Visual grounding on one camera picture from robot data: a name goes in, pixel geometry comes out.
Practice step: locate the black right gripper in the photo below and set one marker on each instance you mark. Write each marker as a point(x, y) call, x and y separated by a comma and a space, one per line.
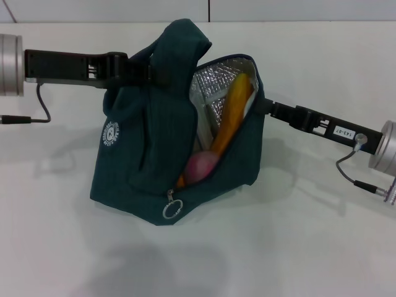
point(328, 127)

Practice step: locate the pink peach toy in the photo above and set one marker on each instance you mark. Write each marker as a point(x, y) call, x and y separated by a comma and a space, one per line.
point(201, 167)

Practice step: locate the yellow banana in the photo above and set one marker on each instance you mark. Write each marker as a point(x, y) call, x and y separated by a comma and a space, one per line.
point(235, 105)

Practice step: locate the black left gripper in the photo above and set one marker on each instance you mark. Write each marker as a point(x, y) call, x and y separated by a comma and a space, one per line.
point(62, 66)

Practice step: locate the dark teal insulated lunch bag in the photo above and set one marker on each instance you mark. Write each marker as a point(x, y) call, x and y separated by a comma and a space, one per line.
point(154, 139)

